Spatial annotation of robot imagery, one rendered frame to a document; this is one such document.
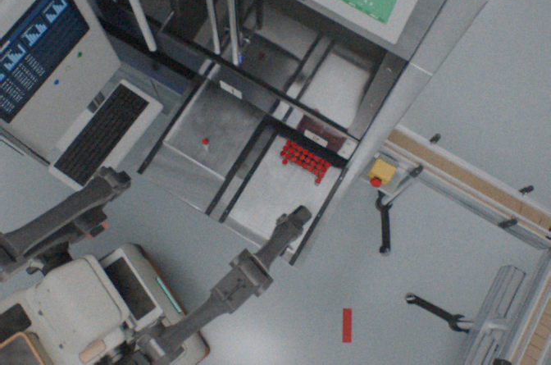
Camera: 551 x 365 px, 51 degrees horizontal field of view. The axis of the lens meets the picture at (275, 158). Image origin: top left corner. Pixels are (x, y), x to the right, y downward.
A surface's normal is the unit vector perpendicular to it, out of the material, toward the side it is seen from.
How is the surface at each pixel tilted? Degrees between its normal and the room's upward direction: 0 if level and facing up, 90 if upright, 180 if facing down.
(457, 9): 90
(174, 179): 0
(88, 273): 42
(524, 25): 0
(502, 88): 0
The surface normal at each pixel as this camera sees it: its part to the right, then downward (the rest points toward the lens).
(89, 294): 0.56, -0.58
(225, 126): 0.03, -0.25
